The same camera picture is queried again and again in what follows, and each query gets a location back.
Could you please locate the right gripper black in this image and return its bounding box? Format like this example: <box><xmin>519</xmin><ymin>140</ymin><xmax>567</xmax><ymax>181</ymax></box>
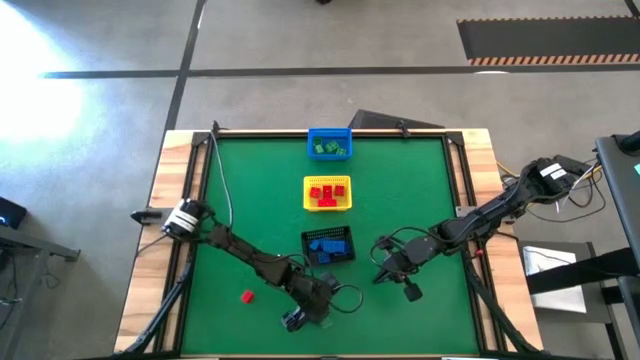
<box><xmin>372</xmin><ymin>245</ymin><xmax>427</xmax><ymax>287</ymax></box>

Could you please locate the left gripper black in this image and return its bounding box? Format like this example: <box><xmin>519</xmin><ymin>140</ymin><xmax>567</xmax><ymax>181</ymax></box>
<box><xmin>280</xmin><ymin>273</ymin><xmax>334</xmax><ymax>334</ymax></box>

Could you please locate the black plastic basket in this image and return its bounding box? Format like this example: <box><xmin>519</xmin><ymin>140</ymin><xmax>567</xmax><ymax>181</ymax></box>
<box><xmin>300</xmin><ymin>225</ymin><xmax>357</xmax><ymax>267</ymax></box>

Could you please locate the yellow plastic basket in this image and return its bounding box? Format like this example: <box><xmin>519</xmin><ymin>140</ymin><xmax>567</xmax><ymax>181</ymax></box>
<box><xmin>302</xmin><ymin>175</ymin><xmax>354</xmax><ymax>213</ymax></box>

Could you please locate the blue plastic basket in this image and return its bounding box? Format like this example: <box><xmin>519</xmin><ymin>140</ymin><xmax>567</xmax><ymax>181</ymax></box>
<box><xmin>307</xmin><ymin>127</ymin><xmax>354</xmax><ymax>162</ymax></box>

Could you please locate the white paper sheet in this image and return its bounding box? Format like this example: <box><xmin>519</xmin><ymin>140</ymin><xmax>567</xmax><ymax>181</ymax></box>
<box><xmin>522</xmin><ymin>244</ymin><xmax>588</xmax><ymax>314</ymax></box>

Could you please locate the wooden table border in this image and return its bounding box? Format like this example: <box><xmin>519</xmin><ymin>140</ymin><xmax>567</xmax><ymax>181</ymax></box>
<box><xmin>114</xmin><ymin>128</ymin><xmax>544</xmax><ymax>357</ymax></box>

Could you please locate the black desk leg bar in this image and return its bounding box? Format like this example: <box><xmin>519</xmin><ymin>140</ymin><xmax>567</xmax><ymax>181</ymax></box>
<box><xmin>524</xmin><ymin>247</ymin><xmax>640</xmax><ymax>296</ymax></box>

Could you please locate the black side desk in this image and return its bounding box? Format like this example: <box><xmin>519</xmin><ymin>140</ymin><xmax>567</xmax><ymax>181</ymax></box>
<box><xmin>593</xmin><ymin>130</ymin><xmax>640</xmax><ymax>281</ymax></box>

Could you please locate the gray stand leg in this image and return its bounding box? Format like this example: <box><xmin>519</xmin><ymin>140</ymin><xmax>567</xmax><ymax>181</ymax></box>
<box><xmin>0</xmin><ymin>224</ymin><xmax>82</xmax><ymax>264</ymax></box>

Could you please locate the black hazard-striped floor mat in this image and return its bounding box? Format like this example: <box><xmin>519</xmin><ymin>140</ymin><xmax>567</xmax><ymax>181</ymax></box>
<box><xmin>456</xmin><ymin>15</ymin><xmax>640</xmax><ymax>67</ymax></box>

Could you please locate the black floor device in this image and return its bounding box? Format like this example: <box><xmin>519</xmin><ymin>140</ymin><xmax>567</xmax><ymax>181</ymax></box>
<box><xmin>0</xmin><ymin>195</ymin><xmax>28</xmax><ymax>231</ymax></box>

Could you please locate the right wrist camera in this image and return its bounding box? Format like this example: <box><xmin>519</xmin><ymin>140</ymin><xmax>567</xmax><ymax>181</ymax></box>
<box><xmin>402</xmin><ymin>280</ymin><xmax>425</xmax><ymax>304</ymax></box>

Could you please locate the black diagonal frame strut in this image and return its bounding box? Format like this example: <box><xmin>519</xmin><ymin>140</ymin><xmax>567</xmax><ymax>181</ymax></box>
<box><xmin>117</xmin><ymin>257</ymin><xmax>197</xmax><ymax>357</ymax></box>
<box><xmin>462</xmin><ymin>257</ymin><xmax>539</xmax><ymax>357</ymax></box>

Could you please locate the black table edge frame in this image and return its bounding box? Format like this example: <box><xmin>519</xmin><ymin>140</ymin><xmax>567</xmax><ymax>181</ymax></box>
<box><xmin>172</xmin><ymin>130</ymin><xmax>501</xmax><ymax>357</ymax></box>

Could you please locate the thin arm cable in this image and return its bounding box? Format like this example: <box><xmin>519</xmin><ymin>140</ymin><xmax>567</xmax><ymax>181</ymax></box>
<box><xmin>209</xmin><ymin>130</ymin><xmax>235</xmax><ymax>229</ymax></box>

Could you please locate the black table side bracket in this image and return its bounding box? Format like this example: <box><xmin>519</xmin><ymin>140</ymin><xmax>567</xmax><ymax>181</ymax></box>
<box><xmin>129</xmin><ymin>208</ymin><xmax>165</xmax><ymax>226</ymax></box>

